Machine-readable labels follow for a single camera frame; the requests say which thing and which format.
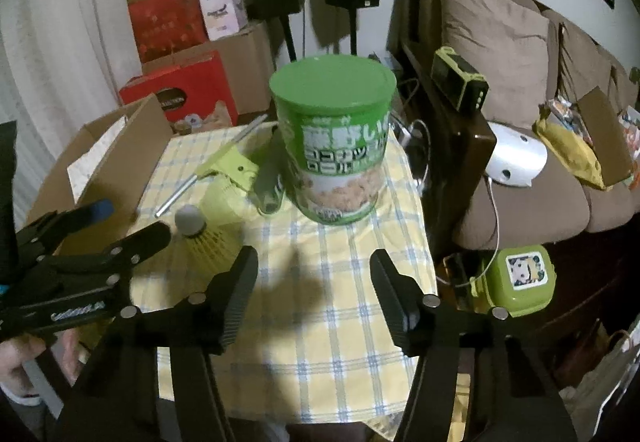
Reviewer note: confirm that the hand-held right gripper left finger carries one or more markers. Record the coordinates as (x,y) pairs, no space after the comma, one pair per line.
(239,294)

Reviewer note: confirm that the brown cardboard box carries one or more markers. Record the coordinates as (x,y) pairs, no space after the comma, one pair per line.
(250,66)

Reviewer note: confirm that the large brown sofa cushion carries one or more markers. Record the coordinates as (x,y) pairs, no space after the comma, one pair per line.
(495,56)

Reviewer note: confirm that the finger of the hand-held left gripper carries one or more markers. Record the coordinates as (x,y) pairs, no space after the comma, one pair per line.
(150,237)
(102,208)

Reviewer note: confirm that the yellow checkered tablecloth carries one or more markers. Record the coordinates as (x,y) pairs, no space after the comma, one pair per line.
(310,272)

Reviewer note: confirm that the brown sofa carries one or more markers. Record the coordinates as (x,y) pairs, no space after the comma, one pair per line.
(525,207)

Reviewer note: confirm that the white curtain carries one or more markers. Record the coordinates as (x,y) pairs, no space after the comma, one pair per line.
(60,36)

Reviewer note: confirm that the black speaker stand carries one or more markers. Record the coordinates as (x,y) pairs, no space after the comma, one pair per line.
(289,39)
(354,31)

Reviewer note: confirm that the flat cardboard piece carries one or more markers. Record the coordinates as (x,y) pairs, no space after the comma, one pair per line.
(605,131)

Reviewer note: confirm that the green cookie can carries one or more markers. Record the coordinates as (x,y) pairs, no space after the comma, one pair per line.
(335,121)

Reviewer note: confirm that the person's left hand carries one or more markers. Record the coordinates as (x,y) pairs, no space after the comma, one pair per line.
(20,364)

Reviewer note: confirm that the white rounded device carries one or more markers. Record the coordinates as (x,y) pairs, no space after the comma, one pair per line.
(515,156)

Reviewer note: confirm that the green and black radio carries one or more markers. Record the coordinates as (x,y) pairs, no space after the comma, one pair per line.
(457,79)

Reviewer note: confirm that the green lunch box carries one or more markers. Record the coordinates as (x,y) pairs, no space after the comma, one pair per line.
(515,287)

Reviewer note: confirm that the colourful snack packet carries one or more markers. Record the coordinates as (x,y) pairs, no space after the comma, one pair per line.
(562,110)

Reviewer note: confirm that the clear plastic bottle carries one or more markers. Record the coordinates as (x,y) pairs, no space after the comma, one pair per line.
(267,194)

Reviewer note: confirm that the small white box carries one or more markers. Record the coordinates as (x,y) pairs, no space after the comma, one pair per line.
(222,11)

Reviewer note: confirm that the large red printed box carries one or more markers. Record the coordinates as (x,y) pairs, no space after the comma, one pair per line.
(200,81)

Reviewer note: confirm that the green tool with metal rod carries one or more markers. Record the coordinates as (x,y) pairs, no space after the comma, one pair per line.
(235,166)

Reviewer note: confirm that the yellow shuttlecock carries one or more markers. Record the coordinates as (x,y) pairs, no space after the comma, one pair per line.
(217,234)

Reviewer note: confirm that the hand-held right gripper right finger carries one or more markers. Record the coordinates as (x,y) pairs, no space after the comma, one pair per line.
(395,294)

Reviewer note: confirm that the yellow cloth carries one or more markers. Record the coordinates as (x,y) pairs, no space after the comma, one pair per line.
(570,151)

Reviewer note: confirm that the red patterned box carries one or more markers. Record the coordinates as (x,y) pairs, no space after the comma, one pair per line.
(165,21)

